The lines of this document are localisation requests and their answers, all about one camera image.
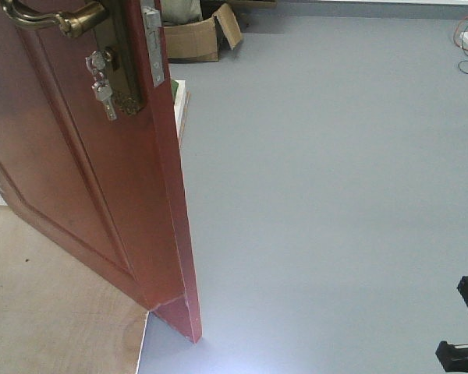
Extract brown wooden door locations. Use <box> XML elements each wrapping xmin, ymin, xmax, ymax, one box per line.
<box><xmin>0</xmin><ymin>1</ymin><xmax>202</xmax><ymax>342</ymax></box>

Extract white wooden edge strip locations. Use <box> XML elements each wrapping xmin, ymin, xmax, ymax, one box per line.
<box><xmin>171</xmin><ymin>79</ymin><xmax>190</xmax><ymax>144</ymax></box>

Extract open cardboard box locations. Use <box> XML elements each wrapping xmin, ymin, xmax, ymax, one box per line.
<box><xmin>164</xmin><ymin>3</ymin><xmax>243</xmax><ymax>62</ymax></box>

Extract olive green bundle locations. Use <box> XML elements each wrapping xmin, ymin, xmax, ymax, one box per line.
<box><xmin>161</xmin><ymin>0</ymin><xmax>203</xmax><ymax>25</ymax></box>

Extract silver keys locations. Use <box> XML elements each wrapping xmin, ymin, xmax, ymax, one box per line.
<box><xmin>85</xmin><ymin>51</ymin><xmax>117</xmax><ymax>121</ymax></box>

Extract silver latch plate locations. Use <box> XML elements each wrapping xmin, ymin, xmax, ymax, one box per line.
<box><xmin>140</xmin><ymin>0</ymin><xmax>165</xmax><ymax>87</ymax></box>

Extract plywood base board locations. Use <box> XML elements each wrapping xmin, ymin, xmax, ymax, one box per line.
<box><xmin>0</xmin><ymin>206</ymin><xmax>147</xmax><ymax>373</ymax></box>

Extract brass door handle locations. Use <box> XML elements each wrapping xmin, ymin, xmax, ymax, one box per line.
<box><xmin>0</xmin><ymin>1</ymin><xmax>110</xmax><ymax>38</ymax></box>

